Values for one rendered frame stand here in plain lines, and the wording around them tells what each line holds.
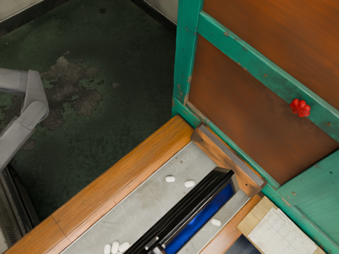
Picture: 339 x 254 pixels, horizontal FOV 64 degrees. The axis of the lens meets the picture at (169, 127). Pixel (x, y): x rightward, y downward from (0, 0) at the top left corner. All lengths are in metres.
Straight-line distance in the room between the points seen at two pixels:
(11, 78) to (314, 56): 0.67
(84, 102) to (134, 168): 1.17
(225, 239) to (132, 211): 0.32
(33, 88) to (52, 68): 1.60
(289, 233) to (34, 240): 0.82
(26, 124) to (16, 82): 0.11
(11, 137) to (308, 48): 0.67
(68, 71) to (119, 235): 1.58
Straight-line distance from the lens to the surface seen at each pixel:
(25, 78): 0.77
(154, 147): 1.02
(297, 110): 0.61
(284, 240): 1.01
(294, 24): 0.56
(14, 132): 0.75
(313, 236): 1.05
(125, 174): 1.00
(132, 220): 0.98
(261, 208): 1.00
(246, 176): 0.93
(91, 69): 2.26
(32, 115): 0.73
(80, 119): 2.03
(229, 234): 0.97
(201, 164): 1.04
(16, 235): 1.51
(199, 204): 0.61
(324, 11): 0.52
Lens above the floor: 1.71
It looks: 63 degrees down
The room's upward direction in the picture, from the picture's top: 3 degrees clockwise
